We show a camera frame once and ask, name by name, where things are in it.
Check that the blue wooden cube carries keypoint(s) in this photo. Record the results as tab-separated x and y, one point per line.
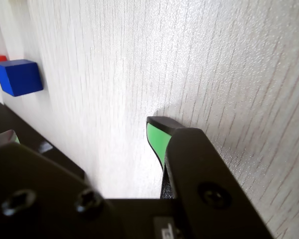
20	77

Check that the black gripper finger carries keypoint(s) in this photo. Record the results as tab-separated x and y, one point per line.
27	194
196	169

